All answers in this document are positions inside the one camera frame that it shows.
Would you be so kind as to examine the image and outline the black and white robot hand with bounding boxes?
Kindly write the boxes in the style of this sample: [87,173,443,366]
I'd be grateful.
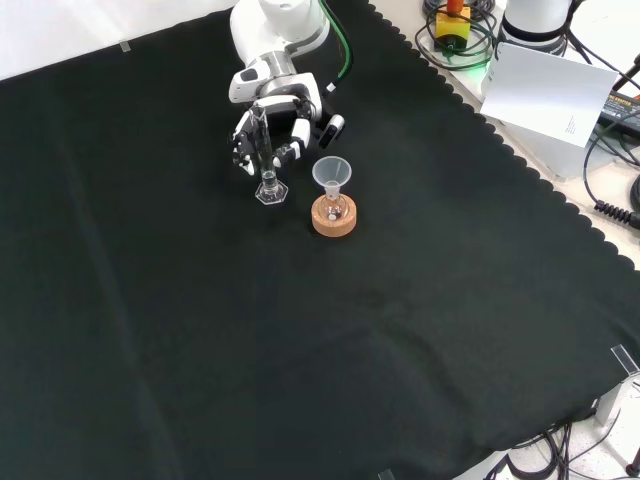
[228,73,348,177]

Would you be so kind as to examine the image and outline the clear glass graduated cylinder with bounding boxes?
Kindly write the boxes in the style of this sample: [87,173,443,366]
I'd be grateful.
[248,103,291,207]

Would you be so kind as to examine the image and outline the clear plastic funnel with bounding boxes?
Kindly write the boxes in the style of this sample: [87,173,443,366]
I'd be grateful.
[311,156,353,196]

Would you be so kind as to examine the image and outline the round-bottom glass flask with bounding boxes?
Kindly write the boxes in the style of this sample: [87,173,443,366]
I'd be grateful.
[322,183,348,224]

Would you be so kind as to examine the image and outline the yellow stop button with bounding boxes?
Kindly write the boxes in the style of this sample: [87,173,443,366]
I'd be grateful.
[433,0,473,52]

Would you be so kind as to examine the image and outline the black cloth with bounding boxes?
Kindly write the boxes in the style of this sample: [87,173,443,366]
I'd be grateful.
[0,0,640,480]

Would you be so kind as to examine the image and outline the white box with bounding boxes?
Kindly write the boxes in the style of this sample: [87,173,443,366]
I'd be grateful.
[483,113,597,182]

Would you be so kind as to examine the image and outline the black power adapter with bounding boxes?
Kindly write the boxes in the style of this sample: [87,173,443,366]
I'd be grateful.
[598,91,640,129]

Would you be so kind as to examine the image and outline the black tripod leg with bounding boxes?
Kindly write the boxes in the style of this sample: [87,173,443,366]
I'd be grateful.
[611,52,640,94]

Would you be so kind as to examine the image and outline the white wrist camera shell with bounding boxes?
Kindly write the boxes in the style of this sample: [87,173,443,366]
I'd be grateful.
[228,66,265,105]

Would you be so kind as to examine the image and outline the black and green cable loop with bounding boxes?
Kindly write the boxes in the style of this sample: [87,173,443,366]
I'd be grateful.
[413,0,502,72]

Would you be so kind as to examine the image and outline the cork ring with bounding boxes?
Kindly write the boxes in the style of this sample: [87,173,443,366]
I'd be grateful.
[310,194,359,240]

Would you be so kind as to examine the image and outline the black cable with ribbed plug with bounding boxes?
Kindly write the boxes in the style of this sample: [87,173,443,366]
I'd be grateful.
[581,119,640,227]

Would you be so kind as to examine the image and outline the black floor cables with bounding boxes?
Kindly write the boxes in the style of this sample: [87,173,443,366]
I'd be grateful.
[482,418,640,480]

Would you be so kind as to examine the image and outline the grey metal bracket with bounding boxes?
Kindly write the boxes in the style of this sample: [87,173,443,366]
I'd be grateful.
[593,372,640,427]

